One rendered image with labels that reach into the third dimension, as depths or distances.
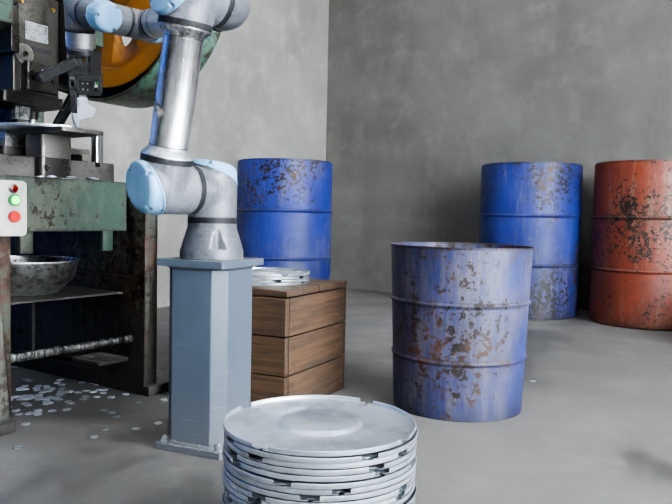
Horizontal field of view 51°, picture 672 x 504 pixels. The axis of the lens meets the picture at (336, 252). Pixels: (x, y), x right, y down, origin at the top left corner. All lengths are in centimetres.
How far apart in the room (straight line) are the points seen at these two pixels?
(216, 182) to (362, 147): 373
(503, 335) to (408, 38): 356
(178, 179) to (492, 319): 92
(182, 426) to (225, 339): 23
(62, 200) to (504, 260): 122
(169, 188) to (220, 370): 43
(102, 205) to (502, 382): 125
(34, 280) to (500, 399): 135
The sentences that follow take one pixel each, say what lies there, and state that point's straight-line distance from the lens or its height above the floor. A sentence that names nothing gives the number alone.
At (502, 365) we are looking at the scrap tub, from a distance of 200.
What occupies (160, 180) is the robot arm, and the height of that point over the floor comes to 63.
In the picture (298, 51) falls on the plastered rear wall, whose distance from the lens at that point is 530.
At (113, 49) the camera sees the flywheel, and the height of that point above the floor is 111.
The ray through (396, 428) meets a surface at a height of 24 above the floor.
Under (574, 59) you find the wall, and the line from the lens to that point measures 479.
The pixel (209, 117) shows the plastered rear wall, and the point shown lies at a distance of 450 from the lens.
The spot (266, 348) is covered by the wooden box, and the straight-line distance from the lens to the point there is 198.
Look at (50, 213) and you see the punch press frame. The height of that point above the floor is 55.
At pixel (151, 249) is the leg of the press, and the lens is 220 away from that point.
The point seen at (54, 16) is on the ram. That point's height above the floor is 112.
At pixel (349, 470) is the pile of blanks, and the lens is 97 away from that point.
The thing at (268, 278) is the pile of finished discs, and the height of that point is 37.
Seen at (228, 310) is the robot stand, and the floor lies 34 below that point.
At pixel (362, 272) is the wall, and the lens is 530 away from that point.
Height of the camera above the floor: 56
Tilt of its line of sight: 3 degrees down
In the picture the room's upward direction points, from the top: 1 degrees clockwise
